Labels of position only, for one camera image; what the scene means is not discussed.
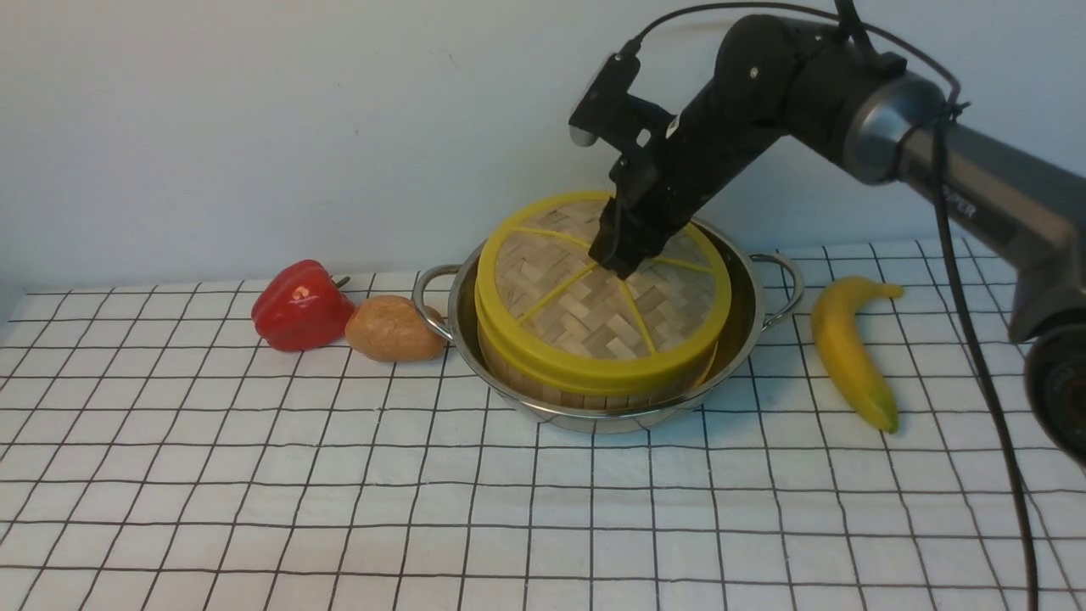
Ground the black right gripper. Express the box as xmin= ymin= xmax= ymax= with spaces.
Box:
xmin=588 ymin=85 xmax=786 ymax=281

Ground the yellow rimmed bamboo steamer lid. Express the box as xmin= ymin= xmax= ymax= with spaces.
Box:
xmin=473 ymin=191 xmax=732 ymax=357

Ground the yellow rimmed bamboo steamer basket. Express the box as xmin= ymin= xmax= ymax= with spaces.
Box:
xmin=478 ymin=323 xmax=718 ymax=410

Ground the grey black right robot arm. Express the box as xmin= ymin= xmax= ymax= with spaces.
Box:
xmin=568 ymin=1 xmax=1085 ymax=463

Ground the stainless steel pot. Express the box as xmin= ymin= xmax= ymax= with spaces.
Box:
xmin=411 ymin=219 xmax=804 ymax=434

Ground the yellow banana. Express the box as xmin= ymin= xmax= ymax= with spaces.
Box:
xmin=811 ymin=276 xmax=904 ymax=434

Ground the brown bread roll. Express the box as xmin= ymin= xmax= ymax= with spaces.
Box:
xmin=344 ymin=295 xmax=447 ymax=362

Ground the red bell pepper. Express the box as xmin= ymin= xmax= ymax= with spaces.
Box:
xmin=249 ymin=259 xmax=355 ymax=352

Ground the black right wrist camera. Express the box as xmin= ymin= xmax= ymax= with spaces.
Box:
xmin=568 ymin=51 xmax=675 ymax=154

